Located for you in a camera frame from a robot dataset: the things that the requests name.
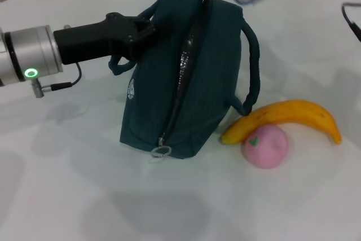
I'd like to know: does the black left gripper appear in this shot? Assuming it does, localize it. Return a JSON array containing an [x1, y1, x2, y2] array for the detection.
[[53, 12, 157, 65]]

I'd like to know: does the pink toy peach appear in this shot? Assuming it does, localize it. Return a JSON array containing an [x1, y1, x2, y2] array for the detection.
[[244, 124, 290, 170]]

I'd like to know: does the dark teal insulated bag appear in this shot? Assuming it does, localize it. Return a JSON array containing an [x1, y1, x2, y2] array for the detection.
[[108, 0, 260, 160]]

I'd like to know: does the yellow banana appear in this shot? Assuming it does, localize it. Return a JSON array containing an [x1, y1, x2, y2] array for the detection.
[[220, 99, 342, 146]]

